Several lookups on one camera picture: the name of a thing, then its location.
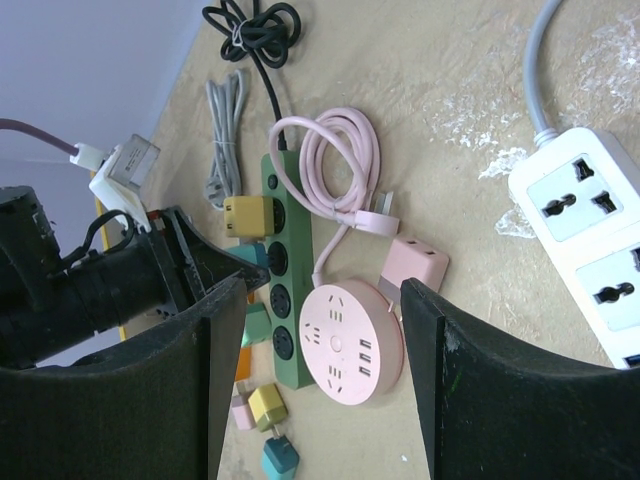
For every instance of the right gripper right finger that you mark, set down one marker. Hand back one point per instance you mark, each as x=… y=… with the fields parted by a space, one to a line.
x=492 y=406

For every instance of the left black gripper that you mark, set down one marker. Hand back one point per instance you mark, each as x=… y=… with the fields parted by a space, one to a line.
x=190 y=266

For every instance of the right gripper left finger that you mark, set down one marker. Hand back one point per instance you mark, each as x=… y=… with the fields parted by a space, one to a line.
x=152 y=407

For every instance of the teal usb charger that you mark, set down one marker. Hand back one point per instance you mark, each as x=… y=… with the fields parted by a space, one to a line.
x=253 y=252

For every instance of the yellow usb charger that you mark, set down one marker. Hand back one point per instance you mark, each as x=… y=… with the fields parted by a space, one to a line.
x=249 y=216

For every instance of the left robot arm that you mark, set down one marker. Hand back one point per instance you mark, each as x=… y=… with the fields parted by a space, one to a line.
x=50 y=302

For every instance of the green charger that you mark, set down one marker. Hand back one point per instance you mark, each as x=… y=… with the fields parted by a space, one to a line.
x=257 y=327

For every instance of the pink charger front left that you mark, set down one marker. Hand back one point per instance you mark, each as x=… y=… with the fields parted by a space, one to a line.
x=241 y=410

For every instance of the orange power strip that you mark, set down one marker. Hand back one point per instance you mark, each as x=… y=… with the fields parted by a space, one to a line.
x=243 y=370

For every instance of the yellow charger front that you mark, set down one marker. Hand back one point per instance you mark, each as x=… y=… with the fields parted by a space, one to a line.
x=268 y=408

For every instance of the green power strip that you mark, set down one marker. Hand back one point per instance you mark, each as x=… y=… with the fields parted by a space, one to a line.
x=291 y=261

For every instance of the teal charger front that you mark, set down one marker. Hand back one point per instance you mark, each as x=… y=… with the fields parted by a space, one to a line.
x=280 y=459

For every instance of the white yellow drawing board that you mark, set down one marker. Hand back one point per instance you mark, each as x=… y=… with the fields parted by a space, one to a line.
x=110 y=274

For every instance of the pink round power strip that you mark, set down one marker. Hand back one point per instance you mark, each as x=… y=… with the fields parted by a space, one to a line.
x=351 y=341

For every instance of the pink charger near round strip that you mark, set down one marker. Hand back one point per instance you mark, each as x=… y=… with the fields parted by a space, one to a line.
x=411 y=258

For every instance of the white power strip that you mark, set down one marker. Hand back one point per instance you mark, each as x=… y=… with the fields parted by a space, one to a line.
x=580 y=193

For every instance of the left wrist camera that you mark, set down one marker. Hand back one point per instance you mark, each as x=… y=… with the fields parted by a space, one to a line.
x=120 y=174

